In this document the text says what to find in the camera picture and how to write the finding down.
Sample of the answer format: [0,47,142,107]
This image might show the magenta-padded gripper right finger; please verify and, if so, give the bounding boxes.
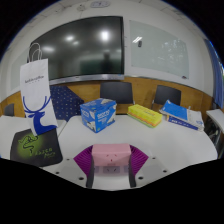
[128,144,178,189]

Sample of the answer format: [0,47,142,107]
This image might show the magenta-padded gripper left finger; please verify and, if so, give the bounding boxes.
[43,144,96,190]

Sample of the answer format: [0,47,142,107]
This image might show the pink charger block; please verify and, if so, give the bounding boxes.
[91,143,133,168]

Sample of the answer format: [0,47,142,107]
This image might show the yellow rectangular box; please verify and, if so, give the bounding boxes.
[127,103,164,129]

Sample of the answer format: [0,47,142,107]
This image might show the black mouse pad green print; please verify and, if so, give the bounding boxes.
[9,128,64,168]

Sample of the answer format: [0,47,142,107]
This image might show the blue and white tissue box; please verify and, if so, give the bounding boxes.
[79,97,118,134]

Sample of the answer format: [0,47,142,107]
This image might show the blue notebook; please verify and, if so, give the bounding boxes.
[160,99,190,122]

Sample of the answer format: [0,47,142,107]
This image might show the white and blue paper pack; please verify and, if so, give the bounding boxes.
[159,108,205,132]

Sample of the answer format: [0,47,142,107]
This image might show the black chair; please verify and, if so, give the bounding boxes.
[99,81,135,105]
[151,84,183,110]

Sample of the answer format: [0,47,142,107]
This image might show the white paper bag blue deer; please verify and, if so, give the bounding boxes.
[19,42,59,137]

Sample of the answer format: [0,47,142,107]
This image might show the white side desk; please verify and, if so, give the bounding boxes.
[205,108,224,158]

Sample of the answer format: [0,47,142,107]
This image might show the dark grey chair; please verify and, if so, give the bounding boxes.
[3,102,16,118]

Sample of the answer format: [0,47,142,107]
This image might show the glass whiteboard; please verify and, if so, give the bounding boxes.
[128,19,190,80]

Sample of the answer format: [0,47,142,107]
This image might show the blue curtain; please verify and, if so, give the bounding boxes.
[204,39,224,109]

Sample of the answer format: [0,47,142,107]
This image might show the white ceiling device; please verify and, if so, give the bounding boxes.
[89,0,111,9]

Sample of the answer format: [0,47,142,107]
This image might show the small white wall board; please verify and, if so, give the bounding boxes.
[9,49,29,91]

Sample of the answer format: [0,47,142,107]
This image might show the large dark wall display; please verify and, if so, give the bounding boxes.
[28,15,126,84]

